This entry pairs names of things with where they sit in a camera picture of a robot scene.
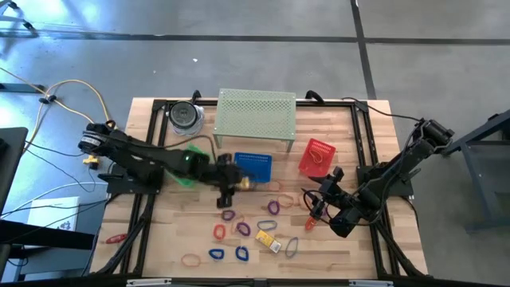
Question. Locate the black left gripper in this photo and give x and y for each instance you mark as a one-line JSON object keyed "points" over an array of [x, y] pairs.
{"points": [[227, 171]]}

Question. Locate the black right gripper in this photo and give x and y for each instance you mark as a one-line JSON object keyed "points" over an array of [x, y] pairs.
{"points": [[330, 191]]}

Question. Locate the yellow crayon box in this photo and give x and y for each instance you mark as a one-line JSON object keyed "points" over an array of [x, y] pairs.
{"points": [[267, 241], [244, 184]]}

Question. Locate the orange coil wristband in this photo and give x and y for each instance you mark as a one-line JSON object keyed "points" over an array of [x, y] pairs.
{"points": [[310, 225]]}

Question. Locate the red coil wristband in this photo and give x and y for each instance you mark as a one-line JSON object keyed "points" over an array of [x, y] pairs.
{"points": [[115, 239], [214, 232]]}

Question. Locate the blue coil wristband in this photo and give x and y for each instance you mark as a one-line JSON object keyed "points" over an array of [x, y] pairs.
{"points": [[236, 254], [210, 253]]}

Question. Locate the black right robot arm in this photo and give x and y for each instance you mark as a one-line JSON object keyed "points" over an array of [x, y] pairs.
{"points": [[398, 167]]}

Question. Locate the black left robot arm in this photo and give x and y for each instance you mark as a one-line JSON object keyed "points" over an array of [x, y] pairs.
{"points": [[151, 155]]}

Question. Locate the blue plastic basket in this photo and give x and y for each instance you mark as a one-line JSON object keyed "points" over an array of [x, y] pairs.
{"points": [[257, 165]]}

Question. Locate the red plastic basket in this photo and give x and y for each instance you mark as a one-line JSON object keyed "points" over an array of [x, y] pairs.
{"points": [[308, 165]]}

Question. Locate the green plastic basket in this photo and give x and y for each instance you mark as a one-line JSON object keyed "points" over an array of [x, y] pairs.
{"points": [[181, 180]]}

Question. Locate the green perforated metal shelf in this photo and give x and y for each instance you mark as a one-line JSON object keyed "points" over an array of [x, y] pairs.
{"points": [[255, 113]]}

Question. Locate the white cylindrical container black rim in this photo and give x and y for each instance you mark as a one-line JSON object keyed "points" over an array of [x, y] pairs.
{"points": [[183, 113]]}

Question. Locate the grey metal stand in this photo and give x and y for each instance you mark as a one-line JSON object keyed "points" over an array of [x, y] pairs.
{"points": [[476, 179]]}

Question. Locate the black metal beam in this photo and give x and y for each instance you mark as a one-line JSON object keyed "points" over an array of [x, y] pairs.
{"points": [[40, 235]]}

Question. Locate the black stand foot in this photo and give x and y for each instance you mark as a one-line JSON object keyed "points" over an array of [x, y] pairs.
{"points": [[24, 87]]}

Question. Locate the grey metal stand leg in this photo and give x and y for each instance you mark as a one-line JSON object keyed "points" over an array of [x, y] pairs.
{"points": [[28, 26]]}

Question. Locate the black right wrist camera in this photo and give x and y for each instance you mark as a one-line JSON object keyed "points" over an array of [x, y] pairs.
{"points": [[338, 173]]}

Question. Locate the silver aluminium bracket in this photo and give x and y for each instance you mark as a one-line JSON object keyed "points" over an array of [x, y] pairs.
{"points": [[149, 282], [370, 283]]}

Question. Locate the black aluminium frame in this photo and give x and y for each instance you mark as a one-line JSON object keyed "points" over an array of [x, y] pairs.
{"points": [[158, 104]]}

